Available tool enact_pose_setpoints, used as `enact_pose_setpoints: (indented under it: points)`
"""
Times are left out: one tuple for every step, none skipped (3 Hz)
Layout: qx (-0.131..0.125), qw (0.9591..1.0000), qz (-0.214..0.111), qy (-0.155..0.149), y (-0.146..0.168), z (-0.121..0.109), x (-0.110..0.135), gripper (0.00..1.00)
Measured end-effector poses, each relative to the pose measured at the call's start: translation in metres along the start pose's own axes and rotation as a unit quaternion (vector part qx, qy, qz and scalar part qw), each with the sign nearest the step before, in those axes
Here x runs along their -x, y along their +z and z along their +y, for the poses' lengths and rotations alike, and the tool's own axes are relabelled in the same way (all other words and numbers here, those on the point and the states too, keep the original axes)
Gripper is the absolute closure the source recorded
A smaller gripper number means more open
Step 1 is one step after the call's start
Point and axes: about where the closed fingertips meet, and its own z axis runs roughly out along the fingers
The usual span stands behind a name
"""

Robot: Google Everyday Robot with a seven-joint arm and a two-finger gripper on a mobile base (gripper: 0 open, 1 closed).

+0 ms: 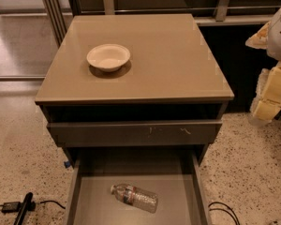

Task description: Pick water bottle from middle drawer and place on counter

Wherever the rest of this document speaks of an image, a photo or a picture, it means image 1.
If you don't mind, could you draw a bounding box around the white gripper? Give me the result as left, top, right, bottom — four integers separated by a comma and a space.
244, 22, 281, 127

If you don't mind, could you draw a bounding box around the clear plastic water bottle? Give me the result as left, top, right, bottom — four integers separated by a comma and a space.
111, 184, 158, 214

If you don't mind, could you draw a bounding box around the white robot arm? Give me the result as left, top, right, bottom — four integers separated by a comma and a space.
245, 8, 281, 127

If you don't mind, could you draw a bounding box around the grey drawer cabinet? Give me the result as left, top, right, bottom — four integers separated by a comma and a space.
36, 14, 233, 159

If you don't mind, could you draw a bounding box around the grey open middle drawer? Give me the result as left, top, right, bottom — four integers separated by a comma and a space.
64, 147, 212, 225

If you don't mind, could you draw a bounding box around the grey top drawer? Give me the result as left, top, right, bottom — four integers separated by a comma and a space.
47, 120, 222, 147

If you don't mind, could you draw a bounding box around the white paper bowl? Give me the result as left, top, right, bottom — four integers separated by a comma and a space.
86, 44, 130, 72

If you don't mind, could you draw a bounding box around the blue tape piece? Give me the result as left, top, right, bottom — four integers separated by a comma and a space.
64, 161, 71, 168

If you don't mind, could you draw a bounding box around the black bar device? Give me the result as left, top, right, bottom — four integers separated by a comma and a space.
13, 192, 36, 225

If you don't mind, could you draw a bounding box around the black power adapter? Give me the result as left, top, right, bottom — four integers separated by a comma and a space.
1, 202, 21, 213

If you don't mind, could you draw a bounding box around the black floor cables right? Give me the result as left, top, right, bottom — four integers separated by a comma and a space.
207, 201, 241, 225

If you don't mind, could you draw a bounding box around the black floor cable left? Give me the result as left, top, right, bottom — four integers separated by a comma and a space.
0, 200, 67, 210

